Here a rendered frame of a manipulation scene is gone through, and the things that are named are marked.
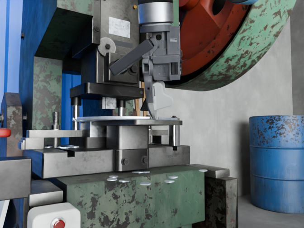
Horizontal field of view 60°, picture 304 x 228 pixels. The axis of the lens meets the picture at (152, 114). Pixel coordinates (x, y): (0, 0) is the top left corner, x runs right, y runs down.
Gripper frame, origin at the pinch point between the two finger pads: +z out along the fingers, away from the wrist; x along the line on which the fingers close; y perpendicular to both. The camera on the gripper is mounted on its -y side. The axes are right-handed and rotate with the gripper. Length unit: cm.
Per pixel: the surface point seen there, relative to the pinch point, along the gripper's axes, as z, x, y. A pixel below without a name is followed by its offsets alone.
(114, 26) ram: -21.6, 20.3, -13.2
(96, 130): 7.9, 10.3, -18.4
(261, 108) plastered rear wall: 71, 270, 93
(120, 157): 11.5, 0.0, -8.7
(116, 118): -0.3, -4.1, -7.4
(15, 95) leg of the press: 1, 30, -58
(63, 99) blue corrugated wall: 20, 111, -81
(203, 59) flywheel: -9.3, 39.7, 13.6
